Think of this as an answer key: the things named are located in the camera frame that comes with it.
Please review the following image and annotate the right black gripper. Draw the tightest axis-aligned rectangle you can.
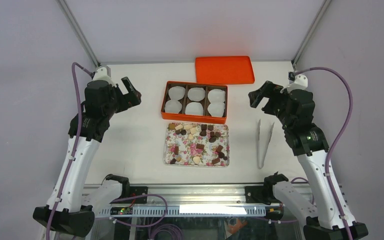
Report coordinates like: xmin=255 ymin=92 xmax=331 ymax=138
xmin=248 ymin=80 xmax=293 ymax=129

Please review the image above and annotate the dark oval chocolate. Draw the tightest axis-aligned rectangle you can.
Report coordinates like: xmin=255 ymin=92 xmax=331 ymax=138
xmin=208 ymin=136 xmax=217 ymax=143

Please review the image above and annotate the dark round chocolate piece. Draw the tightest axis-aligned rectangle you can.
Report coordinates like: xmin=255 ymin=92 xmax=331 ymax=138
xmin=199 ymin=130 xmax=207 ymax=137

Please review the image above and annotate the brown rectangular chocolate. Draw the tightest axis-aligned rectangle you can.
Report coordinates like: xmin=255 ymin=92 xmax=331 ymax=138
xmin=196 ymin=143 xmax=205 ymax=150

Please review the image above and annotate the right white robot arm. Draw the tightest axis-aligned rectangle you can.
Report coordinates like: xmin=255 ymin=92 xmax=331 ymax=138
xmin=248 ymin=75 xmax=369 ymax=240

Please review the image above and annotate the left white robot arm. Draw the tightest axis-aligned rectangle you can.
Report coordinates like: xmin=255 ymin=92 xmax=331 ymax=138
xmin=33 ymin=65 xmax=141 ymax=239

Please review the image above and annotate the orange chocolate box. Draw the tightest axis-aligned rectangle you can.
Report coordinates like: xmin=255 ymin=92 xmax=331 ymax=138
xmin=160 ymin=81 xmax=228 ymax=124

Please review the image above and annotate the brown chocolate lower right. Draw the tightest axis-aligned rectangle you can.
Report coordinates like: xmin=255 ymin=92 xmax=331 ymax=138
xmin=215 ymin=145 xmax=224 ymax=153

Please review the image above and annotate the brown chocolate tray corner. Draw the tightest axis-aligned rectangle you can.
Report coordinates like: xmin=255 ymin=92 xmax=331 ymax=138
xmin=211 ymin=158 xmax=221 ymax=165

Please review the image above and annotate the white heart chocolate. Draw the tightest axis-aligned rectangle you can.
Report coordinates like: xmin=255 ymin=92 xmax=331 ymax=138
xmin=192 ymin=156 xmax=201 ymax=165

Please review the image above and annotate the orange box lid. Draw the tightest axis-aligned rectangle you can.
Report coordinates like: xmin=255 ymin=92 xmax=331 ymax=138
xmin=195 ymin=56 xmax=255 ymax=85

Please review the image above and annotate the floral tray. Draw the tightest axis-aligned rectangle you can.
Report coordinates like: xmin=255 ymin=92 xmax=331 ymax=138
xmin=163 ymin=122 xmax=230 ymax=168

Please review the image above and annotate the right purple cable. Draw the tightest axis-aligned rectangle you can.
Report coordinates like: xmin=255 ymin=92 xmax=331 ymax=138
xmin=294 ymin=67 xmax=355 ymax=240

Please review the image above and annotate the purple cable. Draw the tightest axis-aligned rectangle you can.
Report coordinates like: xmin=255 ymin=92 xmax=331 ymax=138
xmin=45 ymin=62 xmax=95 ymax=240
xmin=294 ymin=67 xmax=355 ymax=240

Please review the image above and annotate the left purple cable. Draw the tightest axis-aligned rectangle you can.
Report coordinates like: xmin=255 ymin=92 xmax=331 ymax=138
xmin=45 ymin=62 xmax=95 ymax=240

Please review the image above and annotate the aluminium frame rail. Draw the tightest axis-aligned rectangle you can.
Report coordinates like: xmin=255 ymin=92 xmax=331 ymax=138
xmin=82 ymin=183 xmax=315 ymax=220

